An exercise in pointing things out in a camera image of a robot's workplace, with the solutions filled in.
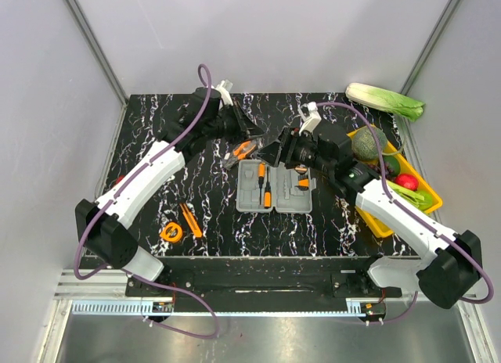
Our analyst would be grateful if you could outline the grey plastic tool case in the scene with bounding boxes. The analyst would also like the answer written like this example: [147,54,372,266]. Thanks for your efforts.
[236,160,316,214]

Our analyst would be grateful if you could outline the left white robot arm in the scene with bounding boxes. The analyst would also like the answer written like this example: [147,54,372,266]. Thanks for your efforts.
[75,80,264,297]

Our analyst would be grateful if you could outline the orange utility knife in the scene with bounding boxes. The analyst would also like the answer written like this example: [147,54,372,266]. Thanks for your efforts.
[180,203,203,239]

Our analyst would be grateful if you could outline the hex key set orange holder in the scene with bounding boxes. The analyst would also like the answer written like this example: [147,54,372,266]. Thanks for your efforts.
[296,174,310,192]

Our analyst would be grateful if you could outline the toy green avocado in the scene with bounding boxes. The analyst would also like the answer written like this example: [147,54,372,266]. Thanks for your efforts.
[383,156,401,177]

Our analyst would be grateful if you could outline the orange handled pliers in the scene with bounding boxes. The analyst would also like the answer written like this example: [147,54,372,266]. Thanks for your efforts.
[222,139,258,170]

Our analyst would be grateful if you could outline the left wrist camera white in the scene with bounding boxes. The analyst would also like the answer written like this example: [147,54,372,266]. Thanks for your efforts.
[212,80,234,106]

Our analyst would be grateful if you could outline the toy cantaloupe melon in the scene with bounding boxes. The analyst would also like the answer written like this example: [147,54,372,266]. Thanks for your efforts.
[351,127,387,162]

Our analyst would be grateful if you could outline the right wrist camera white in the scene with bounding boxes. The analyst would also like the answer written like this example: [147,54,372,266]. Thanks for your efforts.
[298,102,322,135]

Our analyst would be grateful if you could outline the toy napa cabbage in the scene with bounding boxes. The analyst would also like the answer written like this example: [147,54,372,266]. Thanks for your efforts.
[345,83,424,121]

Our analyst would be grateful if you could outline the short orange screwdriver handle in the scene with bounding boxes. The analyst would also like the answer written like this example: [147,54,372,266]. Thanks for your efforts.
[263,181,272,209]

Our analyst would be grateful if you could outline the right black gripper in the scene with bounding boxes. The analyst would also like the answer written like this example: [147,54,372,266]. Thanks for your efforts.
[253,126,333,176]

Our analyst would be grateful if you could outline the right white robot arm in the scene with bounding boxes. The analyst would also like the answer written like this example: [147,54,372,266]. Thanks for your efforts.
[258,125,482,309]

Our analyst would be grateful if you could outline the yellow plastic bin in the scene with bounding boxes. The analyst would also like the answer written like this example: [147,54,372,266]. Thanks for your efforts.
[348,127,443,238]

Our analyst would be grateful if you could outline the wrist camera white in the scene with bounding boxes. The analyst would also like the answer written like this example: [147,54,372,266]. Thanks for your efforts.
[212,80,234,106]
[298,102,322,135]

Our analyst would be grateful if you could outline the toy red apple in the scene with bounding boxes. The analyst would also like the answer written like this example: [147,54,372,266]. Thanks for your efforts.
[395,173,419,191]

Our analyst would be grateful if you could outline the toy purple grapes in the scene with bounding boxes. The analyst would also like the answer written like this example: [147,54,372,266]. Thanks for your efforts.
[369,164,390,177]

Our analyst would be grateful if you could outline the toy green leafy vegetable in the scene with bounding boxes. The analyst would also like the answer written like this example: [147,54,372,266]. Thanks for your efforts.
[387,181,434,212]

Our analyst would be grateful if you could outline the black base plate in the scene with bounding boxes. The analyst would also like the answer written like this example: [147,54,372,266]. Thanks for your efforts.
[124,255,403,300]

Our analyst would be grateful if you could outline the orange handled screwdriver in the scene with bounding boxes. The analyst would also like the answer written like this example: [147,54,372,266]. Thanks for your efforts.
[258,162,266,205]

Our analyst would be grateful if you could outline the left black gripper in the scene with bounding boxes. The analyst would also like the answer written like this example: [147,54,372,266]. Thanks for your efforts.
[204,101,266,147]

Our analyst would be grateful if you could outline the orange tape measure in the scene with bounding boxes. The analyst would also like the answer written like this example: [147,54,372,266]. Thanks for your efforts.
[159,221,183,243]

